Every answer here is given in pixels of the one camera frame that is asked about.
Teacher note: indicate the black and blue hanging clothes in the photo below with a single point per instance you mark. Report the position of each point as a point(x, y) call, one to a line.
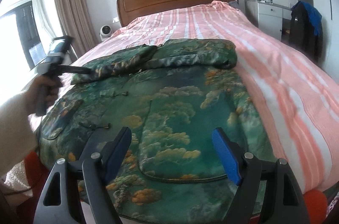
point(306, 34)

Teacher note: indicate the beige curtain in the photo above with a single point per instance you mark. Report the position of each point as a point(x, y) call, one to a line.
point(75, 22)

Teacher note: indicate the small white fan heater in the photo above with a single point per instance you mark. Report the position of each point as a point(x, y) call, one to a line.
point(105, 32)

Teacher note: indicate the white bedside cabinet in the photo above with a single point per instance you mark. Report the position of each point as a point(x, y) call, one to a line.
point(272, 19)

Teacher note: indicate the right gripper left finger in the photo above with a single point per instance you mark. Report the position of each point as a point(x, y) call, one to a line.
point(60, 202)

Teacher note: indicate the dark framed window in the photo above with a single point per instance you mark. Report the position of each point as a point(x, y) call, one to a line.
point(28, 34)

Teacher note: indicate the green landscape print jacket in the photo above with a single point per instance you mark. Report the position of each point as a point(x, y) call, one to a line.
point(171, 97)

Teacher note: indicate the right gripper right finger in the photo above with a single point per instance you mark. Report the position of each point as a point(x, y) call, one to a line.
point(283, 200)

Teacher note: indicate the pink striped bed sheet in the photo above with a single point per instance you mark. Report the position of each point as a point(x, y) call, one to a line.
point(296, 101)

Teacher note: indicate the person's left hand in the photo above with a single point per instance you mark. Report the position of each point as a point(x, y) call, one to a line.
point(43, 90)

